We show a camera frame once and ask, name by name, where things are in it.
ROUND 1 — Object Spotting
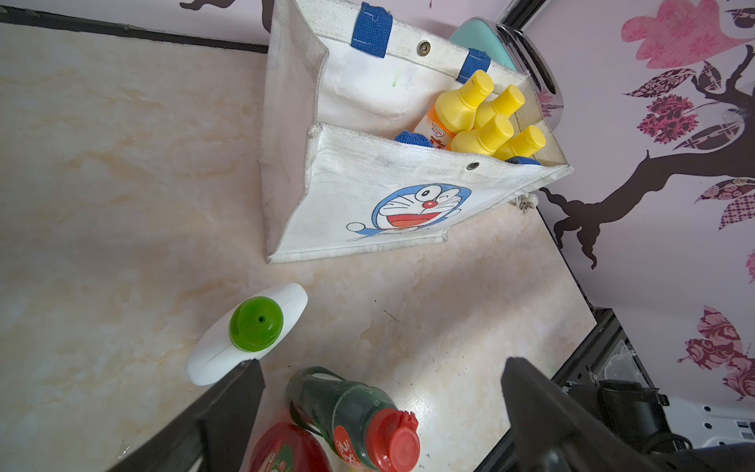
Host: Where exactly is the white bottle green cap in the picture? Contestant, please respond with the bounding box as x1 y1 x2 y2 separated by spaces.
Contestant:
187 283 309 387

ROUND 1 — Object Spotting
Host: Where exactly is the mint green toaster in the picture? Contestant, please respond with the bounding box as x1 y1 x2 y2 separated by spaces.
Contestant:
449 18 564 130

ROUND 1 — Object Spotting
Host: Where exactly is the orange soap bottle yellow cap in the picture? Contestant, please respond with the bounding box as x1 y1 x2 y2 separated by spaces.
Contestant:
450 114 514 157
414 70 495 149
493 126 547 160
474 85 526 129

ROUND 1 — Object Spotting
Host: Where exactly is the white canvas Doraemon shopping bag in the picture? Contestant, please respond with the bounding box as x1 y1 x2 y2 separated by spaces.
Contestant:
260 1 571 264

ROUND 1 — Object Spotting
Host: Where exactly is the dark green soap bottle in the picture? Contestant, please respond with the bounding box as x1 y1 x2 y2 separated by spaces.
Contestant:
285 366 421 472

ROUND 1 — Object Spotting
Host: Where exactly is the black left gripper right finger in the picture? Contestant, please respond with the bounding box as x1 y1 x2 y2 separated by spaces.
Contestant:
501 357 658 471

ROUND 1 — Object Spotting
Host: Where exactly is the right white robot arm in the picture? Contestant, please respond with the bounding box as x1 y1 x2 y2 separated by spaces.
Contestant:
563 381 754 471

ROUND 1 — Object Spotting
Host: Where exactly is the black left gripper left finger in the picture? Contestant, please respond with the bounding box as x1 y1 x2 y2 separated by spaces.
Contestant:
111 360 265 471

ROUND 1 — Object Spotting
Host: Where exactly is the dark red soap bottle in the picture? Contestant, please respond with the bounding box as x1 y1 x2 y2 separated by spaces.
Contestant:
248 423 332 472

